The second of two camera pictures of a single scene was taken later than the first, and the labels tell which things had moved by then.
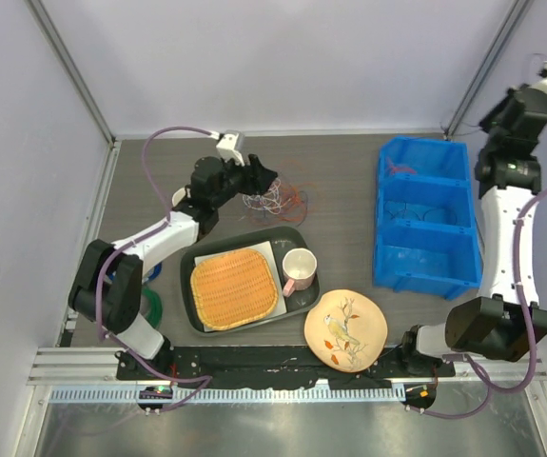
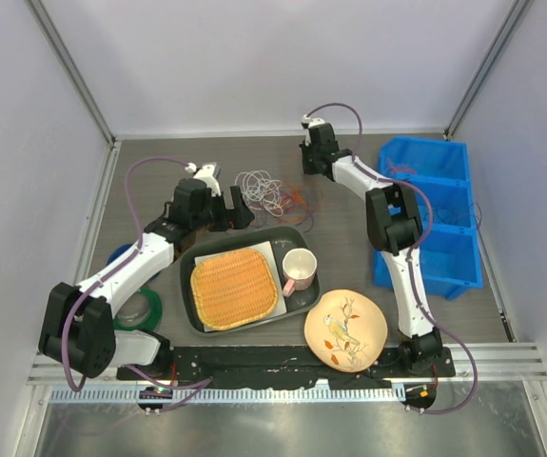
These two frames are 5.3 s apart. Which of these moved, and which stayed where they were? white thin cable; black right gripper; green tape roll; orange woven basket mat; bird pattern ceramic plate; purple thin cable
Moved: purple thin cable; black right gripper
Stayed: white thin cable; bird pattern ceramic plate; green tape roll; orange woven basket mat
